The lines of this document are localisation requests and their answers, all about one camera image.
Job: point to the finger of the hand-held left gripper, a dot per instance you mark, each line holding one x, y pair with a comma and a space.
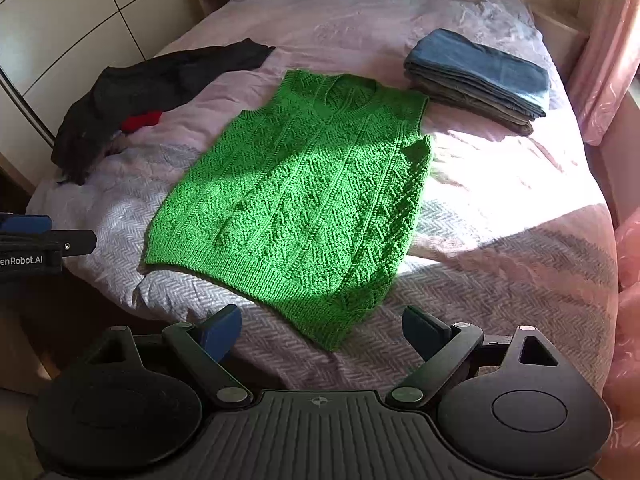
25, 223
75, 245

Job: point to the bed with pink quilt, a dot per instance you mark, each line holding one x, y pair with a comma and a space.
350, 35

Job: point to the red cloth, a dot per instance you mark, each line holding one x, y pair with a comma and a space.
142, 121

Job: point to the black garment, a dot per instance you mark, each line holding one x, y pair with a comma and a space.
150, 80

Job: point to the pink curtain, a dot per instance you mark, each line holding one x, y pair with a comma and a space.
610, 60
629, 310

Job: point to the folded grey pants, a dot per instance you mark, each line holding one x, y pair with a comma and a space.
470, 106

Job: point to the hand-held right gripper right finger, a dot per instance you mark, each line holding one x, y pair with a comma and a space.
422, 330

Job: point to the green knitted vest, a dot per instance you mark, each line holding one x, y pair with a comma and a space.
300, 200

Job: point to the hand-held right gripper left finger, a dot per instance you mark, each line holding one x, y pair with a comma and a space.
220, 332

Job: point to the cream wardrobe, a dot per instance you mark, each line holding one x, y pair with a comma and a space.
75, 10

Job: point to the folded blue jeans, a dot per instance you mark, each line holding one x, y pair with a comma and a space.
475, 65

